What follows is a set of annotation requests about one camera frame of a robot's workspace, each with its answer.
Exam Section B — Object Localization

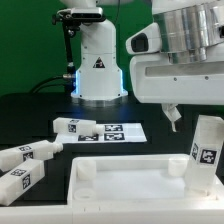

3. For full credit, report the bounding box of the white marker base sheet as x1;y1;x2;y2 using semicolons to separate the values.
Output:
55;123;147;143

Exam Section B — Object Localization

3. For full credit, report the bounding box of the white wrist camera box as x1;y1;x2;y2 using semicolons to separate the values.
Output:
126;22;162;55

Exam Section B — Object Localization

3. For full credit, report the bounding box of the white desk top tray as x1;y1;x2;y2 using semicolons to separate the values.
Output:
67;154;224;205

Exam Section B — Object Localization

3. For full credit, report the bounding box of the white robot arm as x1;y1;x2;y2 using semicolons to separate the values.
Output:
57;0;224;122

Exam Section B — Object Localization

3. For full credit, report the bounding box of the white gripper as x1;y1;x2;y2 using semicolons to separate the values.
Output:
130;54;224;132

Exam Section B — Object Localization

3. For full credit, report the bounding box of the black camera on stand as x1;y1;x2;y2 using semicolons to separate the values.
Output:
51;7;107;93

